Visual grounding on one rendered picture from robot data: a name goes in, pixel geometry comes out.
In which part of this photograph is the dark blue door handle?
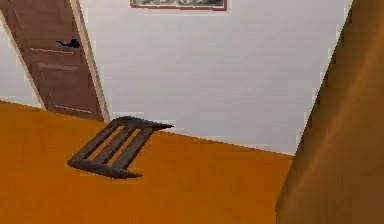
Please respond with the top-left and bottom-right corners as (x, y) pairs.
(55, 38), (81, 49)

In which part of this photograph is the framed wall picture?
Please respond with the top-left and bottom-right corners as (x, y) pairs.
(129, 0), (228, 12)

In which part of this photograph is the brown wooden cupboard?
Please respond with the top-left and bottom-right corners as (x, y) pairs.
(275, 0), (384, 224)

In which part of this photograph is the brown wooden room door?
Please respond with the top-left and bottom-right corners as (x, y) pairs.
(0, 0), (111, 123)

